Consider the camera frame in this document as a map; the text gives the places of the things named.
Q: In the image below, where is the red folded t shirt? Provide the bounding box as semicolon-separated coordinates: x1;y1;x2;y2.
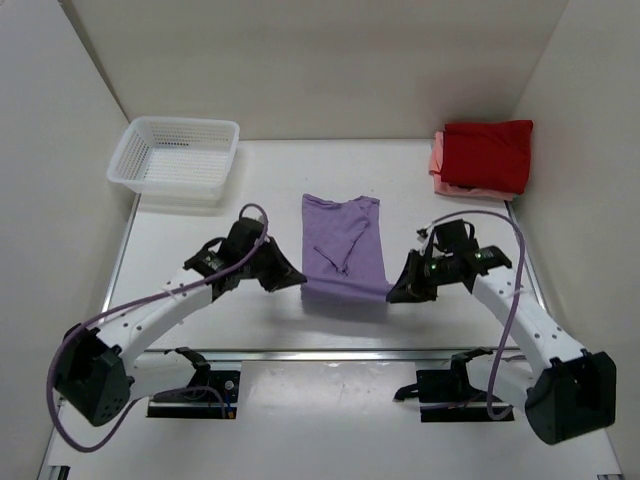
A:
440;120;534;195

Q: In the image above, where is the purple t shirt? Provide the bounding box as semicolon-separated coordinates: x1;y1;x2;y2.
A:
301;194;391;307

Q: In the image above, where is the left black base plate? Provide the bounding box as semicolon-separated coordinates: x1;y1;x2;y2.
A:
146;362;241;420

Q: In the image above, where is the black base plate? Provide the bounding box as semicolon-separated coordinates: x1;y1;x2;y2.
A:
146;362;241;420
416;369;492;423

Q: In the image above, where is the aluminium rail frame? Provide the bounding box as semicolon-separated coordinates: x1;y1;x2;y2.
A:
37;199;624;480

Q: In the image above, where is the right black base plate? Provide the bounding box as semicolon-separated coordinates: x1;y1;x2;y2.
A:
416;369;492;423

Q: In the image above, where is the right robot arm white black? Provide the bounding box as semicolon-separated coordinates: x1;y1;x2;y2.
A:
386;219;617;445

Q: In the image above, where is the pink folded t shirt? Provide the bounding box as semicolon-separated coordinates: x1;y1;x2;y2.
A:
429;131;516;202

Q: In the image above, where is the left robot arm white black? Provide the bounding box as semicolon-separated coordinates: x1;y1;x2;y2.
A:
47;217;306;427

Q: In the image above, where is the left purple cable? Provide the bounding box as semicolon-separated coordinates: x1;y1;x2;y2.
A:
47;203;271;451

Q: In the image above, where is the white plastic basket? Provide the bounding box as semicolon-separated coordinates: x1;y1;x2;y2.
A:
107;116;240;201

